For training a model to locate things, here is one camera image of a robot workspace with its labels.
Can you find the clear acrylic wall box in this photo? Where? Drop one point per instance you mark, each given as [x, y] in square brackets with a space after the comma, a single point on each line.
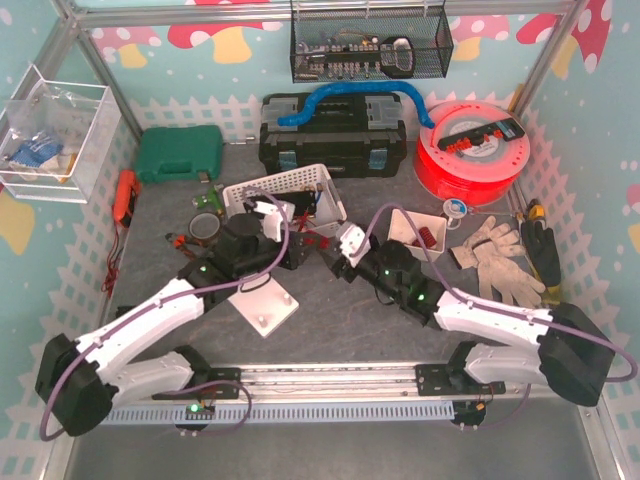
[58, 135]

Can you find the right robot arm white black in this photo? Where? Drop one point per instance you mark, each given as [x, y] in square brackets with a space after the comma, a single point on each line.
[559, 347]

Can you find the yellow black screwdriver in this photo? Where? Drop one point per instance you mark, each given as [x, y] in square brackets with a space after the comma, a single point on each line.
[534, 212]

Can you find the green plastic tool case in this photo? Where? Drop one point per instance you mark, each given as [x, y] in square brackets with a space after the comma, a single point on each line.
[179, 153]

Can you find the red multimeter probe leads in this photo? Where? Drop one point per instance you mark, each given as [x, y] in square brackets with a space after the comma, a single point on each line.
[112, 262]

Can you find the red filament spool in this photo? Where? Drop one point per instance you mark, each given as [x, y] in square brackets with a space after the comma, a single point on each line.
[474, 152]

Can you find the blue white glove in box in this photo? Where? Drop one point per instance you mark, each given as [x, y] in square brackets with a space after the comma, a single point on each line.
[38, 152]

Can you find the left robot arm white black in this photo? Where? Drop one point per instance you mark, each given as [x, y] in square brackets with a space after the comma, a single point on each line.
[82, 380]

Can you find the orange multimeter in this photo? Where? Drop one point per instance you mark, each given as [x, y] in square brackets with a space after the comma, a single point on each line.
[127, 192]

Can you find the black bracket on floor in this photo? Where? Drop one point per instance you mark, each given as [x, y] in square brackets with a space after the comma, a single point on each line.
[122, 310]

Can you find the white work glove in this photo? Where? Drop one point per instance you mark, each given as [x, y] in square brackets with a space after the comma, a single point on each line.
[490, 250]

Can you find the white plastic perforated basket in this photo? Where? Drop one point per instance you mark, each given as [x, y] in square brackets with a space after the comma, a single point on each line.
[330, 212]

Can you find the black toolbox with blue latches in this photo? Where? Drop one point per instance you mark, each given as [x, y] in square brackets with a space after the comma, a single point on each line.
[352, 135]

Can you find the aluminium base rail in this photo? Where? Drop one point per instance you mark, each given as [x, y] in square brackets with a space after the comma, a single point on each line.
[326, 382]

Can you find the green brass valve fitting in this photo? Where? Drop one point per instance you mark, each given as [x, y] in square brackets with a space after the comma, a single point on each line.
[210, 199]

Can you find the white peg base plate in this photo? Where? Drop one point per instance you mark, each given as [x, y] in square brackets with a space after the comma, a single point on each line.
[264, 304]

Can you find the white small parts box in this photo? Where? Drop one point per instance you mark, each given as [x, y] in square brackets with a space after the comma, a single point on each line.
[400, 230]

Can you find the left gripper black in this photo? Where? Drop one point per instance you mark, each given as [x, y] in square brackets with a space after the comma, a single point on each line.
[293, 250]

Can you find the grey slotted cable duct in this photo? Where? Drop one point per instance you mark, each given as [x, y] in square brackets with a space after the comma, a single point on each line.
[271, 413]

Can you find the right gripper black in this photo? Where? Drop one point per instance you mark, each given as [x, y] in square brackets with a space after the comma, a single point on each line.
[341, 265]

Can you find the black wire mesh basket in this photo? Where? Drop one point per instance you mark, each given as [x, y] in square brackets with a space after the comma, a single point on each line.
[369, 40]

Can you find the orange black pliers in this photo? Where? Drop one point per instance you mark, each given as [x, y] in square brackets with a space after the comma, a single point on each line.
[188, 245]

